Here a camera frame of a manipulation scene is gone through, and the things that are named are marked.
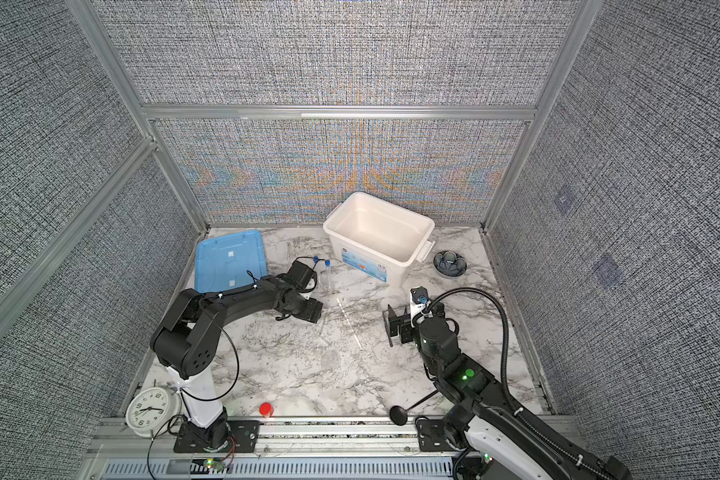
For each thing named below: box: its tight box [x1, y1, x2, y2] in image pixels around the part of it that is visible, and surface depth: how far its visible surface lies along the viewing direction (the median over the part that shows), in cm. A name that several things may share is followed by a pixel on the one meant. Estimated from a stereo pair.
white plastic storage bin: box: [323, 191, 436, 287], surface depth 105 cm
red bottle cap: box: [259, 402, 274, 417], surface depth 78 cm
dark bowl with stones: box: [433, 250, 467, 277], surface depth 106 cm
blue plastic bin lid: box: [195, 230, 268, 293], surface depth 112 cm
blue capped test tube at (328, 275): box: [325, 259, 331, 293], surface depth 94 cm
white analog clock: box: [119, 379, 182, 439], surface depth 76 cm
